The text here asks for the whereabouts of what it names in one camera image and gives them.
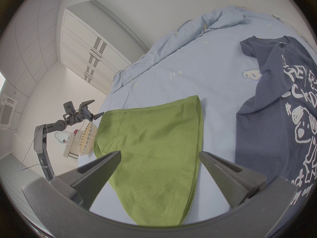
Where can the dark blue printed T-shirt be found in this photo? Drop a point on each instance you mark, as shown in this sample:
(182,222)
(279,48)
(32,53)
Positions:
(272,83)

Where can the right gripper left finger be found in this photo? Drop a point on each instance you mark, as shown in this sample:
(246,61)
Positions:
(99,175)

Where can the white wardrobe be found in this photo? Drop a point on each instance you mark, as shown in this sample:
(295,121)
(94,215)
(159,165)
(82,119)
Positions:
(81,46)

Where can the white bedside table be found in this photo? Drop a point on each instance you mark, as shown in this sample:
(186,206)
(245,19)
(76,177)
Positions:
(68,147)

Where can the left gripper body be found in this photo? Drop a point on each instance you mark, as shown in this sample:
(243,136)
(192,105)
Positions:
(80,116)

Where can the green shorts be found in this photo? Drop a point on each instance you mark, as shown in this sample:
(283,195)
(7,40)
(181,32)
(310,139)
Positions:
(153,145)

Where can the round woven basket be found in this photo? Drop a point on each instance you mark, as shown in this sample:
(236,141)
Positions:
(86,140)

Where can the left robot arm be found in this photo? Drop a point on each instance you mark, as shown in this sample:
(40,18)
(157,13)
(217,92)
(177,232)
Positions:
(39,137)

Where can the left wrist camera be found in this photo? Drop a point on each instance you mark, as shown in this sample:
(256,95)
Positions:
(68,107)

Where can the bed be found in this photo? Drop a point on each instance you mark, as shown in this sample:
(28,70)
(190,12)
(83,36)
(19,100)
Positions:
(173,88)

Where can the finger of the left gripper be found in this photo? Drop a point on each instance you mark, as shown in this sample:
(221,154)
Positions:
(86,104)
(97,116)

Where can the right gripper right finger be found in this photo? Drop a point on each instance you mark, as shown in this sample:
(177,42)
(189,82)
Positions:
(223,180)

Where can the ceiling air conditioner panel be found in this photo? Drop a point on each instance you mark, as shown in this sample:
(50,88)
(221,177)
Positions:
(7,113)

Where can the pale blue quilt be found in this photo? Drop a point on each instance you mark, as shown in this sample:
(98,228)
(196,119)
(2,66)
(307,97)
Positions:
(173,41)

